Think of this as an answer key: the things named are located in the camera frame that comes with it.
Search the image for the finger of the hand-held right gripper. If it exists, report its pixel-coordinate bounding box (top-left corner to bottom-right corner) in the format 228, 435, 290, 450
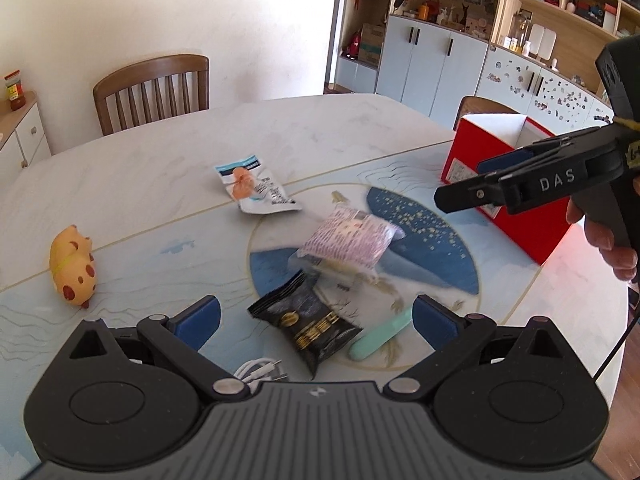
475, 135, 576, 175
434, 172, 506, 213

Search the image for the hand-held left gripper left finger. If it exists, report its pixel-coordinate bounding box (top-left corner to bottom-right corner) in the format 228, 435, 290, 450
67, 296, 251, 401

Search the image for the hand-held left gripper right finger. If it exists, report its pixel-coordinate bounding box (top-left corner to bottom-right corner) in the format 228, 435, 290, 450
384, 295, 568, 401

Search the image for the mint green stick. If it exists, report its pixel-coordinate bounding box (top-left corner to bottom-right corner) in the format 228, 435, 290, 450
348, 307, 415, 362

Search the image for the red cardboard box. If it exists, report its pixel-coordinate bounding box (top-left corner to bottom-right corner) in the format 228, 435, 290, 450
441, 112, 576, 266

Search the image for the white charging cable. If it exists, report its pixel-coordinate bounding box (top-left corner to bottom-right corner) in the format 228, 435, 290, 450
232, 357, 288, 391

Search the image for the black snack packet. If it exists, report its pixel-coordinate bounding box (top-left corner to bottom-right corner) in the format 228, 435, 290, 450
247, 270, 363, 380

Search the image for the pink snack packet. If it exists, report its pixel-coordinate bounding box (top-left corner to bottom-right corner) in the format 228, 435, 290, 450
287, 205, 406, 278

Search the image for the marble patterned desktop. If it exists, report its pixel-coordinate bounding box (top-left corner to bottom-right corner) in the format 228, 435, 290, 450
0, 92, 640, 466

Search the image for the person's right hand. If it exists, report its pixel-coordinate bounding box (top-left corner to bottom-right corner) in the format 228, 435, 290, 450
566, 194, 640, 285

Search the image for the brown wooden chair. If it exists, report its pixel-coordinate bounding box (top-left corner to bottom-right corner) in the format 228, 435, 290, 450
452, 96, 518, 132
92, 54, 211, 137

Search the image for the yellow pig toy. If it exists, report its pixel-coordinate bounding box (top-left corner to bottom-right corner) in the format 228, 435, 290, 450
49, 225, 97, 309

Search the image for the white blue shrimp snack packet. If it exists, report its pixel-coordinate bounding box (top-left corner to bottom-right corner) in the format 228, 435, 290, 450
213, 152, 303, 216

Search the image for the brown cardboard box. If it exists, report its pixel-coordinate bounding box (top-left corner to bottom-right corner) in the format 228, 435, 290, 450
357, 22, 387, 66

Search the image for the small white wooden cabinet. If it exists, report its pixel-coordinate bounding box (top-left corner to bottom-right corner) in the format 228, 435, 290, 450
0, 91, 52, 173

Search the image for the red lidded sauce jar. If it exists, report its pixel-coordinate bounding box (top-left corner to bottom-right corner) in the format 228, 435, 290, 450
4, 70, 27, 111

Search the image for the large white wooden wall cabinet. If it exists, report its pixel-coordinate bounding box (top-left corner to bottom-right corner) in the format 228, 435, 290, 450
332, 0, 640, 133

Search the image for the black cable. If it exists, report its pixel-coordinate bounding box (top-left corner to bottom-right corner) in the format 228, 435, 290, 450
592, 305, 640, 383

